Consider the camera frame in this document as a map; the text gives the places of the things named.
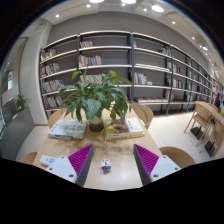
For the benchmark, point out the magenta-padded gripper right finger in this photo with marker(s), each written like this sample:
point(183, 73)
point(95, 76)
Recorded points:
point(163, 166)

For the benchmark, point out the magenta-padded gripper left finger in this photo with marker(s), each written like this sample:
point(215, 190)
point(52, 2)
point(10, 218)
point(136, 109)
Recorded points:
point(63, 166)

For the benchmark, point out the small white charger block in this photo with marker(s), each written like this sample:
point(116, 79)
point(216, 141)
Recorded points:
point(106, 164)

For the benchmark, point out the yellow picture-cover book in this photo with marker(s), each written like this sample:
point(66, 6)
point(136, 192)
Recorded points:
point(125, 128)

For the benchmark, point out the light wooden slatted chair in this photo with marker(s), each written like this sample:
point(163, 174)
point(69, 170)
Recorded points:
point(198, 121)
point(215, 136)

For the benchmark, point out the light wooden table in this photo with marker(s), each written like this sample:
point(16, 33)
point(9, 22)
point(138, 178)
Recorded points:
point(205, 108)

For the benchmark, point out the green potted plant white pot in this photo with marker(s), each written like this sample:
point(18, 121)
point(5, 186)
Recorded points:
point(93, 100)

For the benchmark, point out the small green floor plant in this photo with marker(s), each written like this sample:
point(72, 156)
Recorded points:
point(20, 101)

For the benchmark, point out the grey book shelf unit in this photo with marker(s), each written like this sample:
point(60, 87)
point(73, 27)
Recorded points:
point(110, 55)

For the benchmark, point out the round ceiling lights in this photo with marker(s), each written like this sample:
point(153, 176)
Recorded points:
point(157, 8)

